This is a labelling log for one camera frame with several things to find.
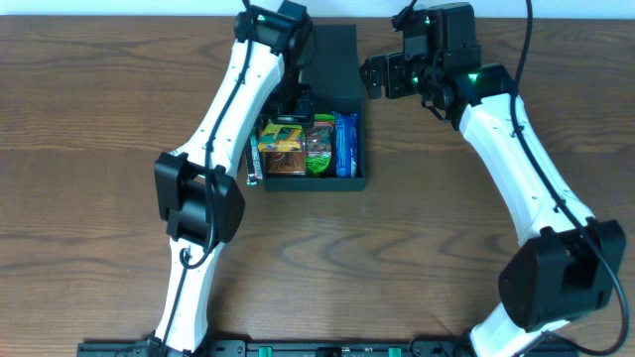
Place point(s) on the blue cookie pack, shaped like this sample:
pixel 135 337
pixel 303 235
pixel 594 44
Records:
pixel 346 141

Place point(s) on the brown pocky box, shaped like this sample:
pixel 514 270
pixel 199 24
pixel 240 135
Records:
pixel 286 164

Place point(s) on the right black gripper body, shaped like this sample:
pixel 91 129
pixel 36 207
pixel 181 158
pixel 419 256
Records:
pixel 373 75

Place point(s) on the green gummy candy bag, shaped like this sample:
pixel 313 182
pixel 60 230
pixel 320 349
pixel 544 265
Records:
pixel 318 146

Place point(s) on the small green red candy bar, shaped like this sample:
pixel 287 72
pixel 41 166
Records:
pixel 252 159

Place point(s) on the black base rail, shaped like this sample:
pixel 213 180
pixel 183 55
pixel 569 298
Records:
pixel 241 348

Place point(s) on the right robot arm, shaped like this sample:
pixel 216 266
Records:
pixel 567 263

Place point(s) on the yellow green snack box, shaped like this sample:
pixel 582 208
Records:
pixel 277 138

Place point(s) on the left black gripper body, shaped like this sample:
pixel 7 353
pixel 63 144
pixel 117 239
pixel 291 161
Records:
pixel 294 110

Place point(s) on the dark green open box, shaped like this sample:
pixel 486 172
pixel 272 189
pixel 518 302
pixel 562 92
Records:
pixel 335 82

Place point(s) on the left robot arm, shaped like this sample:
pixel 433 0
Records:
pixel 197 193

